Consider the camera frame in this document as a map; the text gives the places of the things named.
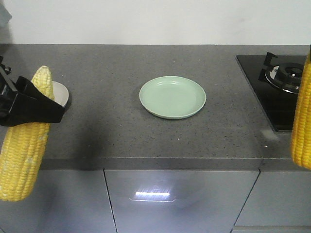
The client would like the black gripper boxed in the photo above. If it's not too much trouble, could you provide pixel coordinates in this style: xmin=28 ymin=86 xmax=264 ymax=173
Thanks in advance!
xmin=0 ymin=56 xmax=65 ymax=126

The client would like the grey cabinet door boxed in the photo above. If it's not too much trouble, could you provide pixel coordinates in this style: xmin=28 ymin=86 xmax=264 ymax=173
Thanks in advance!
xmin=104 ymin=170 xmax=258 ymax=233
xmin=0 ymin=170 xmax=116 ymax=233

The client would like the grey cabinet door middle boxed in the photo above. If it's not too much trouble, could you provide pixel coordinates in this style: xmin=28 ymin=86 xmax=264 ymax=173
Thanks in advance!
xmin=104 ymin=170 xmax=258 ymax=233

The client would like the black gas stove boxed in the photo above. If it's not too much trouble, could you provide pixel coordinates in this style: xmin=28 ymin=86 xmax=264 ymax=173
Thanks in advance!
xmin=237 ymin=52 xmax=307 ymax=132

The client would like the grey drawer fronts right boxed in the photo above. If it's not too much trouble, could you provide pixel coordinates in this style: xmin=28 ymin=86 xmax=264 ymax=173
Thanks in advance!
xmin=232 ymin=171 xmax=311 ymax=233

